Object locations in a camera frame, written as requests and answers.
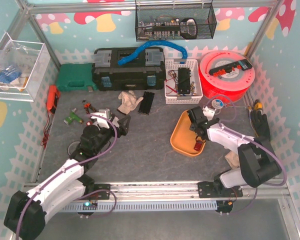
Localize beige cloth glove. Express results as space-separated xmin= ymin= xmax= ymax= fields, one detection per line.
xmin=224 ymin=151 xmax=240 ymax=169

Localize green circuit board part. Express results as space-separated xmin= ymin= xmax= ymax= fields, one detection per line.
xmin=63 ymin=108 xmax=84 ymax=125

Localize black power module in basket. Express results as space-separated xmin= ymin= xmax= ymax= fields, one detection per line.
xmin=177 ymin=67 xmax=191 ymax=95

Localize grey slotted cable duct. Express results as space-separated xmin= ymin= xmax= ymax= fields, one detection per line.
xmin=61 ymin=200 xmax=218 ymax=213

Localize orange handled pliers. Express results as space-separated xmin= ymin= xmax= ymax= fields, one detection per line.
xmin=82 ymin=100 xmax=98 ymax=115

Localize solder wire spool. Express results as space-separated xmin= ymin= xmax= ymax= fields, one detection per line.
xmin=211 ymin=98 xmax=224 ymax=110

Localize black plastic toolbox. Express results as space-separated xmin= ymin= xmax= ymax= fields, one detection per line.
xmin=91 ymin=46 xmax=166 ymax=91

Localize red filament spool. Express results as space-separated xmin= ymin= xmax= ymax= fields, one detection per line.
xmin=198 ymin=50 xmax=256 ymax=103

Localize green plastic tool case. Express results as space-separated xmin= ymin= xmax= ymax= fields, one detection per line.
xmin=55 ymin=63 xmax=98 ymax=92

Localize aluminium linear rail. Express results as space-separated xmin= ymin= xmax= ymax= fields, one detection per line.
xmin=22 ymin=181 xmax=291 ymax=201

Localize black aluminium extrusion bar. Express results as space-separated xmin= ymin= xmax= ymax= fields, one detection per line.
xmin=138 ymin=91 xmax=155 ymax=115

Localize white leather work glove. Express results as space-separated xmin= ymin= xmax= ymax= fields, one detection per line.
xmin=117 ymin=90 xmax=144 ymax=115

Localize black terminal strip orange levers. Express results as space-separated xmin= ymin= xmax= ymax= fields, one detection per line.
xmin=208 ymin=59 xmax=253 ymax=77

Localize yellow handled screwdriver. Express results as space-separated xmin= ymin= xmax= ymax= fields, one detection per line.
xmin=247 ymin=99 xmax=263 ymax=114

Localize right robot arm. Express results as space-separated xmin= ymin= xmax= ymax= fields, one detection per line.
xmin=187 ymin=106 xmax=287 ymax=189

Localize blue white knit glove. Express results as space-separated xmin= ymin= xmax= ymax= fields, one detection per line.
xmin=0 ymin=65 xmax=22 ymax=85

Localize black wire mesh basket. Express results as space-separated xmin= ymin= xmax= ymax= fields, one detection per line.
xmin=135 ymin=3 xmax=217 ymax=42

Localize orange plastic tray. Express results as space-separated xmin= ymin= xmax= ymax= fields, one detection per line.
xmin=170 ymin=110 xmax=206 ymax=157

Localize white slotted plastic basket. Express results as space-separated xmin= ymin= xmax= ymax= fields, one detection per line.
xmin=164 ymin=58 xmax=203 ymax=105

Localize blue corrugated hose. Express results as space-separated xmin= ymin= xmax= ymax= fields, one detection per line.
xmin=117 ymin=40 xmax=189 ymax=66

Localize orange multimeter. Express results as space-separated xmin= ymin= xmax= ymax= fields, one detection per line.
xmin=46 ymin=85 xmax=61 ymax=115

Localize clear acrylic wall box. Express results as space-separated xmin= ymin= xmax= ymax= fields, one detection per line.
xmin=0 ymin=32 xmax=51 ymax=102

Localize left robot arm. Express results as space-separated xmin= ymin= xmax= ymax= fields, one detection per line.
xmin=3 ymin=108 xmax=131 ymax=240

